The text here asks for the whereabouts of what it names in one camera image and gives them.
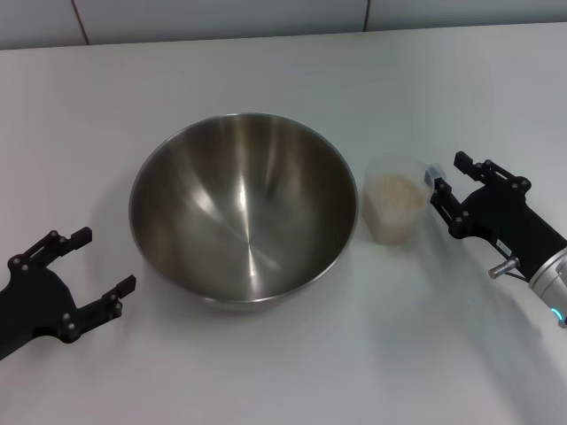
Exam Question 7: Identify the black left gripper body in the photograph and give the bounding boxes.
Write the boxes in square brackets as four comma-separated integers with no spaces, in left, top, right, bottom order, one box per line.
[0,254,79,360]

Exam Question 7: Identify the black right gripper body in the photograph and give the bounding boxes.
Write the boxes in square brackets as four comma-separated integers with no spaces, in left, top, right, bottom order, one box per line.
[448,180,567,278]

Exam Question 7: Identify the white rice grains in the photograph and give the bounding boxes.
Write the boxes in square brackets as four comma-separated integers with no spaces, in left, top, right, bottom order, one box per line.
[365,173,424,244]

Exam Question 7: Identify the clear plastic cup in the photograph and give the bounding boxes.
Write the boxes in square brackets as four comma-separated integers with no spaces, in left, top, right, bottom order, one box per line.
[361,155,438,245]

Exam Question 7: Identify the stainless steel mixing bowl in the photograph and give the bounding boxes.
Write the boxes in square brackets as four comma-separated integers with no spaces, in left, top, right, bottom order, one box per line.
[128,112,359,313]

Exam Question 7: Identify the silver plug on right arm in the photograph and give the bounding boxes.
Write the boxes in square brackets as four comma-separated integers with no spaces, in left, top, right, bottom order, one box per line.
[486,258,520,280]

